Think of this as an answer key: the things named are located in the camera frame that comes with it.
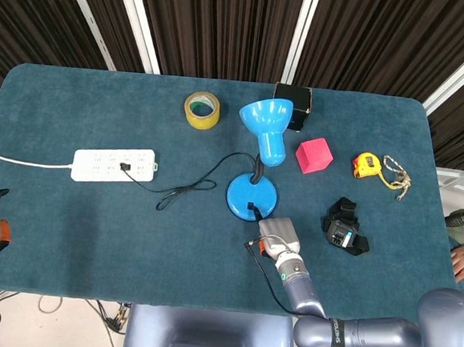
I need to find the grey-blue robot torso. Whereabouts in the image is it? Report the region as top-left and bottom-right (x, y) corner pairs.
(121, 302), (299, 347)

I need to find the blue gooseneck desk lamp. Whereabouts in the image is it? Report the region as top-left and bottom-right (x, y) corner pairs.
(224, 94), (295, 227)

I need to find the black cardboard box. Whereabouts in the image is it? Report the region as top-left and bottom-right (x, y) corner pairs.
(270, 81), (314, 132)

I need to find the blue fabric table cloth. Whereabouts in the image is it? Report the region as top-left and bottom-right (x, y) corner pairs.
(0, 61), (464, 329)

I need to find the white floor cable loop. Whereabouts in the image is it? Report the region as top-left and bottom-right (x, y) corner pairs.
(37, 294), (65, 316)

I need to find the braided rope lanyard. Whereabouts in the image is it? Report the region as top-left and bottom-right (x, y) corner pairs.
(379, 154), (414, 203)

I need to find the pink foam cube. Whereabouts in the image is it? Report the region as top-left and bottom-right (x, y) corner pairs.
(294, 135), (336, 178)

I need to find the white power strip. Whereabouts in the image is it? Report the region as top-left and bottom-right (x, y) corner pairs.
(70, 143), (161, 188)

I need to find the yellow tape measure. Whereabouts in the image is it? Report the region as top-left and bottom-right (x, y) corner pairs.
(350, 151), (404, 192)

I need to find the black power cord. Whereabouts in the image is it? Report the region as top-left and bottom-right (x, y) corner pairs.
(116, 143), (265, 220)

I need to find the black floor cable with plugs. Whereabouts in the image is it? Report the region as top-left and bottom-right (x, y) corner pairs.
(82, 298), (133, 336)

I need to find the dark brown pleated curtain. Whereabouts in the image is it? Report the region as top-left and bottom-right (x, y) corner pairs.
(0, 0), (464, 173)

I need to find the white power strip cable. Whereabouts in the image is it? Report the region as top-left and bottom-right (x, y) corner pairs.
(0, 148), (76, 171)

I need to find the black robot hand cable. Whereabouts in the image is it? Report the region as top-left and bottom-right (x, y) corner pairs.
(238, 237), (309, 317)

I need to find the yellow packing tape roll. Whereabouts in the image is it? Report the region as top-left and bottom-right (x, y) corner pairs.
(182, 91), (222, 132)

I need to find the black strap camera mount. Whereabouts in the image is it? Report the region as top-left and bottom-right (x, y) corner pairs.
(319, 196), (373, 257)

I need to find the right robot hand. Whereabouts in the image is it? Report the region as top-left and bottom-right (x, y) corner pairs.
(248, 208), (305, 264)

